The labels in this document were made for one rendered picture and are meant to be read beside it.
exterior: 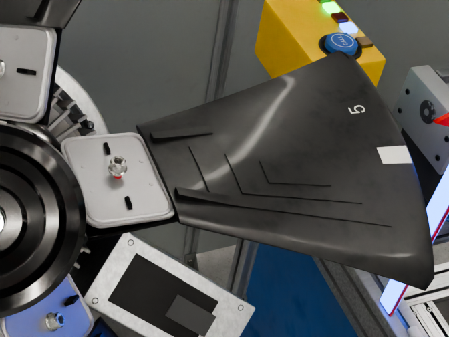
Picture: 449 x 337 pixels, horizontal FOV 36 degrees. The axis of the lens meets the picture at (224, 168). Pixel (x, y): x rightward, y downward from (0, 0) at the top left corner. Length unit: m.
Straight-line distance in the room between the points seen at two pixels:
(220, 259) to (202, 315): 1.33
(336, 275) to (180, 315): 0.37
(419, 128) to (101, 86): 0.64
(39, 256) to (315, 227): 0.21
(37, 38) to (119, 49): 0.87
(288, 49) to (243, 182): 0.41
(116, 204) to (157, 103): 0.98
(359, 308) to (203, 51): 0.68
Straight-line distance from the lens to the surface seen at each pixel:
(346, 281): 0.94
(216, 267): 1.95
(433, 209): 0.75
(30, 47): 0.48
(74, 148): 0.52
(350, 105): 0.62
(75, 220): 0.44
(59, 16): 0.46
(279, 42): 0.92
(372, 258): 0.55
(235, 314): 0.66
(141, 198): 0.49
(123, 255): 0.61
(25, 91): 0.47
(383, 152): 0.60
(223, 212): 0.50
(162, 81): 1.42
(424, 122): 1.02
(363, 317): 0.93
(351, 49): 0.87
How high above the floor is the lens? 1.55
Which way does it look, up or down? 44 degrees down
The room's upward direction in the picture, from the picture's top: 11 degrees clockwise
